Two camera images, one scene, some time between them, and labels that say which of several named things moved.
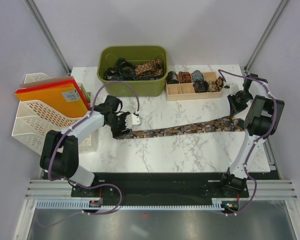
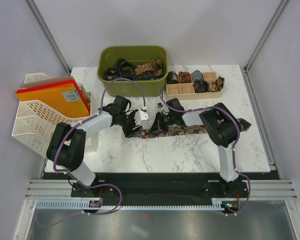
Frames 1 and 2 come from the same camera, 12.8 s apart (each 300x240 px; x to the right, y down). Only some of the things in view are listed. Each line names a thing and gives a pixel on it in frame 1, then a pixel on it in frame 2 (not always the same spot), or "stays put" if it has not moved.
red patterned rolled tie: [185, 77] stays put
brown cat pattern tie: [229, 123] stays put
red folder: [53, 84] stays put
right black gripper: [235, 109] -> [158, 124]
